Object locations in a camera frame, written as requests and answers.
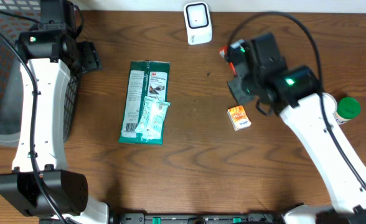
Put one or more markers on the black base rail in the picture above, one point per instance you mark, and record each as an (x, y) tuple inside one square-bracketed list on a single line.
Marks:
[(253, 217)]

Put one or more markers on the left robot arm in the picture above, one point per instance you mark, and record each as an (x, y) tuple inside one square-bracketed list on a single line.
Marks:
[(40, 183)]

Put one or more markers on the red snack sachet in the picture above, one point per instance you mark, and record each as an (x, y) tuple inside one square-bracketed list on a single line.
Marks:
[(224, 55)]

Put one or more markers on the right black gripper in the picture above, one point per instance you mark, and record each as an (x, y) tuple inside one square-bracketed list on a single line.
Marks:
[(239, 94)]

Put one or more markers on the white cylindrical container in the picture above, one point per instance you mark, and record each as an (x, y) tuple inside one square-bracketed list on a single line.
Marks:
[(329, 102)]

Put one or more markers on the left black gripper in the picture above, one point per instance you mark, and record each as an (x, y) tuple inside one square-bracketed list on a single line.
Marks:
[(91, 58)]

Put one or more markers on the grey plastic mesh basket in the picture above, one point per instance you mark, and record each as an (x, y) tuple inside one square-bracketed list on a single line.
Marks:
[(11, 93)]

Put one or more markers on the white barcode scanner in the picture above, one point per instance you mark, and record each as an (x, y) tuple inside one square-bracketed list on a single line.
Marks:
[(198, 23)]

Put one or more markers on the green 3M gloves package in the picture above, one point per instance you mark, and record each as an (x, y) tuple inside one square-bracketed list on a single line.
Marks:
[(146, 78)]

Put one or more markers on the orange Kleenex tissue pack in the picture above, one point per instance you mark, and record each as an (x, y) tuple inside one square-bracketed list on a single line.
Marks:
[(239, 118)]

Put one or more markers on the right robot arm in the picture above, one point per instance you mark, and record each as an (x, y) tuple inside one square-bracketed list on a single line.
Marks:
[(297, 103)]

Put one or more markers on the mint green wipes pack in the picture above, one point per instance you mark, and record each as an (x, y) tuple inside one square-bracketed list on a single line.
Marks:
[(151, 122)]

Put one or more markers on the green-lid seasoning jar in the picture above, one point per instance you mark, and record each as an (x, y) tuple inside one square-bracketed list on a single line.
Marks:
[(348, 108)]

